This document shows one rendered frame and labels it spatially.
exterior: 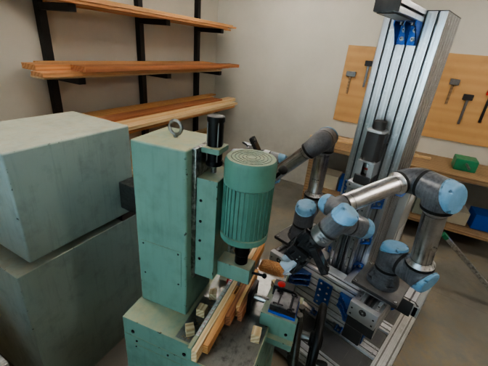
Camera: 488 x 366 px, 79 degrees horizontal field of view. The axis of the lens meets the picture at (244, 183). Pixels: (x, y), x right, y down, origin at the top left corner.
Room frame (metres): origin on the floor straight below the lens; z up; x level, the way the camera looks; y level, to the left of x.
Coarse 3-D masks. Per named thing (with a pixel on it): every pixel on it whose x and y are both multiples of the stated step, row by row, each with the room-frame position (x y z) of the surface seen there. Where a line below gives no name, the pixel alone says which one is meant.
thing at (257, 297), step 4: (256, 280) 0.91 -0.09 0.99; (256, 284) 0.89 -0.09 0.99; (252, 288) 0.86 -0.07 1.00; (256, 288) 0.89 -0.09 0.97; (252, 292) 0.85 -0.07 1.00; (256, 292) 0.90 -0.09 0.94; (248, 296) 0.83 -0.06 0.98; (252, 296) 0.84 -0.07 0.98; (256, 296) 0.86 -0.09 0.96; (260, 296) 0.86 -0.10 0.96; (264, 296) 0.86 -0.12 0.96; (248, 300) 0.83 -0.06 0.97; (252, 300) 0.85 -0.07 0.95; (256, 300) 0.86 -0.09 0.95; (260, 300) 0.85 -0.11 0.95; (264, 300) 0.85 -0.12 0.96; (268, 300) 0.85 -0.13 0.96; (248, 304) 0.83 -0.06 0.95; (252, 304) 0.86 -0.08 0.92; (248, 308) 0.83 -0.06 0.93
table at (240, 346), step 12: (276, 276) 1.05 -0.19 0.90; (288, 276) 1.10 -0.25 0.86; (264, 288) 0.97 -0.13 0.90; (252, 312) 0.84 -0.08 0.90; (240, 324) 0.78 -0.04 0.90; (252, 324) 0.78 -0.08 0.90; (228, 336) 0.72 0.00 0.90; (240, 336) 0.73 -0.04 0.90; (264, 336) 0.74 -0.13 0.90; (276, 336) 0.77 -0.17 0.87; (216, 348) 0.68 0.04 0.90; (228, 348) 0.68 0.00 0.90; (240, 348) 0.68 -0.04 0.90; (252, 348) 0.69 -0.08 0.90; (288, 348) 0.73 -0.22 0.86; (204, 360) 0.63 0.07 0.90; (216, 360) 0.63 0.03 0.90; (228, 360) 0.64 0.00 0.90; (240, 360) 0.64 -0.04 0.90; (252, 360) 0.64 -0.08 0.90
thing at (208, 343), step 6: (258, 252) 1.16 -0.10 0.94; (252, 258) 1.11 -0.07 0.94; (258, 258) 1.14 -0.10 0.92; (228, 300) 0.85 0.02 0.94; (228, 306) 0.82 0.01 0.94; (222, 312) 0.79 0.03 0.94; (222, 318) 0.76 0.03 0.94; (216, 324) 0.74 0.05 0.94; (222, 324) 0.76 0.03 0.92; (216, 330) 0.71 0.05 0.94; (210, 336) 0.69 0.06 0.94; (216, 336) 0.71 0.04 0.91; (204, 342) 0.66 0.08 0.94; (210, 342) 0.66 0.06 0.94; (204, 348) 0.65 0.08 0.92; (210, 348) 0.67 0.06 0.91
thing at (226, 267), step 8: (224, 256) 0.94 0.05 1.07; (232, 256) 0.95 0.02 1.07; (224, 264) 0.91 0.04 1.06; (232, 264) 0.90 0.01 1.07; (248, 264) 0.91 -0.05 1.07; (216, 272) 0.92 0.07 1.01; (224, 272) 0.91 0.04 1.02; (232, 272) 0.90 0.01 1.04; (240, 272) 0.89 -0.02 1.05; (248, 272) 0.88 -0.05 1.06; (240, 280) 0.88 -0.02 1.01; (248, 280) 0.88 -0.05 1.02
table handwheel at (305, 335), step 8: (320, 304) 0.88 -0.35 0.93; (320, 312) 0.82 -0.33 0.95; (320, 320) 0.78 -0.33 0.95; (320, 328) 0.76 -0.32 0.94; (304, 336) 0.82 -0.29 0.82; (312, 336) 0.81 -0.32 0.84; (320, 336) 0.74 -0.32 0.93; (312, 344) 0.72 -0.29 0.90; (320, 344) 0.72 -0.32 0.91; (312, 352) 0.70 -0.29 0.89; (312, 360) 0.69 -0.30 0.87
